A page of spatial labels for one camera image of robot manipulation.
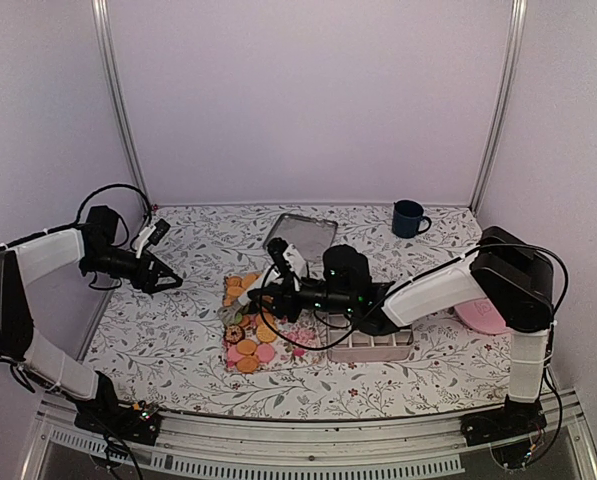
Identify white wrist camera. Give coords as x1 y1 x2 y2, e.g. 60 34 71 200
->
267 237 308 290
130 219 171 259

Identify aluminium frame post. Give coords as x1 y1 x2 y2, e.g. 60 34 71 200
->
91 0 148 196
469 0 528 216

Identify dark blue mug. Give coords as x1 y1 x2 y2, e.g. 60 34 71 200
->
391 200 432 239

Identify pink sandwich cookie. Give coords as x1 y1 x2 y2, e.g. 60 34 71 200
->
255 343 276 364

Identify silver tin lid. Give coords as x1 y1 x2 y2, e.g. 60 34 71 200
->
263 213 338 263

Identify silver white tongs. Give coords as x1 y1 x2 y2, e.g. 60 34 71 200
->
218 267 277 326

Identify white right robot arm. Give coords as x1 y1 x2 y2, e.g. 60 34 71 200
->
238 227 560 436

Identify floral rectangular tray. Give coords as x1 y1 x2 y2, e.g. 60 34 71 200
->
221 272 327 374

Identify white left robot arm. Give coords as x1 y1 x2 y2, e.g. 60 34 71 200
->
0 205 183 434

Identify pink plate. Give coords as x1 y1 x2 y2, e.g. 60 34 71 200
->
454 299 509 335

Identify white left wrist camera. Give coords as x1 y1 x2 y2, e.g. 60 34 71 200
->
130 219 171 259

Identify pink divided cookie tin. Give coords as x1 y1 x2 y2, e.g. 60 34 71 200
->
320 313 414 363

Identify front aluminium rail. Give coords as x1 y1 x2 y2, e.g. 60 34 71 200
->
27 389 597 480

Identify left aluminium frame post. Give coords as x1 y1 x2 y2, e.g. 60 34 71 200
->
91 0 148 196

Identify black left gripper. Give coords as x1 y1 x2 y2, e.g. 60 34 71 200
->
84 244 183 293

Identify right aluminium frame post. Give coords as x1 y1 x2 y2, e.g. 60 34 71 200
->
469 0 528 216

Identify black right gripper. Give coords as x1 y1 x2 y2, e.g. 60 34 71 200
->
246 272 354 326

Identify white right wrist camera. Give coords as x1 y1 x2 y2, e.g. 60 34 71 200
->
267 237 308 290

